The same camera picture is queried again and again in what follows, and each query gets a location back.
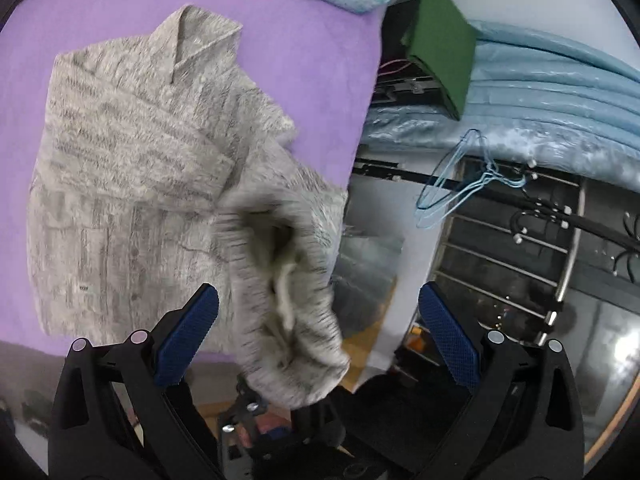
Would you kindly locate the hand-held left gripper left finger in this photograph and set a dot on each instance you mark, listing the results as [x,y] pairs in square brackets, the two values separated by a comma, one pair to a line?
[187,332]

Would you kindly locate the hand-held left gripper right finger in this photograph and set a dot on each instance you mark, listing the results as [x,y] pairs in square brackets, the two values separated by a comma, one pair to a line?
[445,335]

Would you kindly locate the grey patterned shirt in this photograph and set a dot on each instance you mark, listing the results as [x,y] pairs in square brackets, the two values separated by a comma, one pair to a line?
[140,170]

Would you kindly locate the metal clothes rack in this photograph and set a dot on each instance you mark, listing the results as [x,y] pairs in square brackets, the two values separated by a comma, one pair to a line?
[565,270]

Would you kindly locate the light blue curtain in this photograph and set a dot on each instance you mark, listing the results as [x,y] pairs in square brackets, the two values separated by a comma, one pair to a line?
[540,105]

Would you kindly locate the purple bed sheet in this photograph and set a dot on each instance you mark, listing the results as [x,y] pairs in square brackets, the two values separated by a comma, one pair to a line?
[300,70]

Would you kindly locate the green cloth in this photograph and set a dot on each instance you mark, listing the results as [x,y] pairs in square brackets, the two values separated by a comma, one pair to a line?
[440,45]

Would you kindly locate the curved wooden frame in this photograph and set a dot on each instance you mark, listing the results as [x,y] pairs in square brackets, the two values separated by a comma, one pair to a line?
[607,435]

